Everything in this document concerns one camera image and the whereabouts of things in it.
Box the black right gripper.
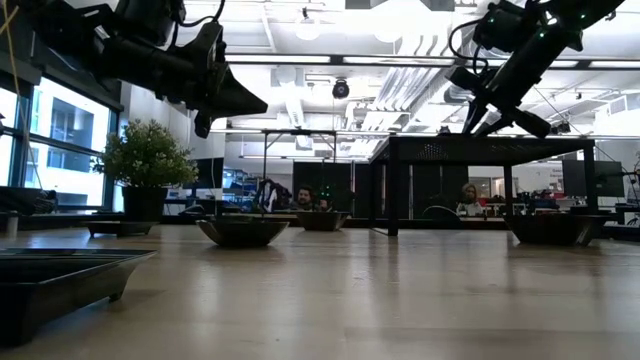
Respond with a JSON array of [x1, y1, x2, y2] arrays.
[[446, 47, 552, 140]]

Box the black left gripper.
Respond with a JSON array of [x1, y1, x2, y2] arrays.
[[154, 47, 269, 140]]

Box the black leaf-shaped mini plate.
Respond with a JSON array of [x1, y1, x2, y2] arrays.
[[195, 217, 291, 249]]

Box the black scalloped mini bowl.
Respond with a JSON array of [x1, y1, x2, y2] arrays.
[[503, 213, 607, 248]]

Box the black rectangular mini plate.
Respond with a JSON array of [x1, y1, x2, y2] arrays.
[[0, 247, 158, 347]]

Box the black hexagonal mini bowl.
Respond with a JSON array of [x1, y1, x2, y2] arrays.
[[293, 210, 352, 233]]

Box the black round wavy mini plate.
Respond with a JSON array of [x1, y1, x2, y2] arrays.
[[83, 219, 160, 238]]

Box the black perforated metal stand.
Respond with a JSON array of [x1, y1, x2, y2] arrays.
[[368, 134, 599, 238]]

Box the long overhead light bar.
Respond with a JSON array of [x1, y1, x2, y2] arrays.
[[223, 52, 640, 71]]

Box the black monitor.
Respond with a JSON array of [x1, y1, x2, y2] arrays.
[[560, 158, 626, 199], [189, 156, 225, 191]]

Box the green potted plant black pot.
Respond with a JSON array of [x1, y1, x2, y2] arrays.
[[91, 118, 200, 224]]

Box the person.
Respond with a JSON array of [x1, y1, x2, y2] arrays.
[[289, 184, 321, 212], [455, 182, 485, 217]]

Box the black backpack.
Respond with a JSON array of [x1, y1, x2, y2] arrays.
[[251, 178, 295, 214]]

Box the black arched piece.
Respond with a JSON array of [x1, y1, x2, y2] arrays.
[[421, 204, 465, 222]]

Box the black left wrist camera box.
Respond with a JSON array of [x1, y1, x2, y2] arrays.
[[198, 20, 225, 57]]

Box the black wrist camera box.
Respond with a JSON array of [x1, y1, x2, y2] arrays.
[[198, 20, 225, 57], [472, 2, 526, 54]]

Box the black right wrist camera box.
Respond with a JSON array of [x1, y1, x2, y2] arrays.
[[472, 2, 526, 54]]

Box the black metal frame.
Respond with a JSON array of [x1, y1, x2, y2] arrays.
[[260, 128, 338, 181]]

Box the black dome ceiling camera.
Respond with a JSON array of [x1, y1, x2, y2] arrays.
[[331, 78, 352, 101]]

